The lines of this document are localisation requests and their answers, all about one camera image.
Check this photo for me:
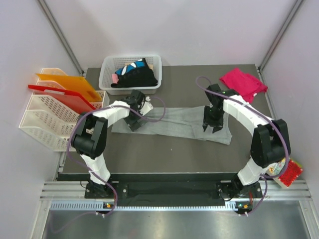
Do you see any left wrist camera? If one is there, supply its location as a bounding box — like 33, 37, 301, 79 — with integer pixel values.
129, 90, 153, 116

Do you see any white plastic laundry basket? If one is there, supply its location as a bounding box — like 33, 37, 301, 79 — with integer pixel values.
99, 55, 162, 95

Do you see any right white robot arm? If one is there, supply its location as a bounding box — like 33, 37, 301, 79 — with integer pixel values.
202, 84, 291, 197

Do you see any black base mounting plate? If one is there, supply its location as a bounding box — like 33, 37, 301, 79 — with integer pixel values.
84, 180, 263, 207

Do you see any black t shirt with print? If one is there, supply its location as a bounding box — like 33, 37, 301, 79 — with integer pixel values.
111, 58, 158, 88

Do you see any grey slotted cable duct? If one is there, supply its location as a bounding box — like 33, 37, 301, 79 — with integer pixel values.
50, 201, 248, 212

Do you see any red patterned book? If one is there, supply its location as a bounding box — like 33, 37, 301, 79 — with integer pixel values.
267, 158, 303, 188

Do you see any white plastic file organizer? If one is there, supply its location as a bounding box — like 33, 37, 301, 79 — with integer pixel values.
19, 68, 110, 152

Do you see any pink folded t shirt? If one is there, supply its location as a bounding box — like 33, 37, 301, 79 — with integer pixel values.
220, 68, 268, 103

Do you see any red plastic folder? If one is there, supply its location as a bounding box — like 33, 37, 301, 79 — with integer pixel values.
28, 85, 96, 114

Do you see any grey t shirt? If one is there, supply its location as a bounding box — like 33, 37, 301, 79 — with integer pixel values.
111, 106, 232, 145

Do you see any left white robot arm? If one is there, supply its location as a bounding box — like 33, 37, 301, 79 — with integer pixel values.
71, 90, 153, 199

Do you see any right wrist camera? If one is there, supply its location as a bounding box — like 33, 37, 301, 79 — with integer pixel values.
205, 84, 223, 108

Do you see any orange plastic folder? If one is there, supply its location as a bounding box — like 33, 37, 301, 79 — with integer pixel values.
36, 73, 102, 102

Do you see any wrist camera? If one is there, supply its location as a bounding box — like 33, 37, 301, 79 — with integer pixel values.
129, 90, 153, 116
205, 84, 223, 108

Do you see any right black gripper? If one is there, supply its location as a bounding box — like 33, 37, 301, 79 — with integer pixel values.
203, 106, 225, 133

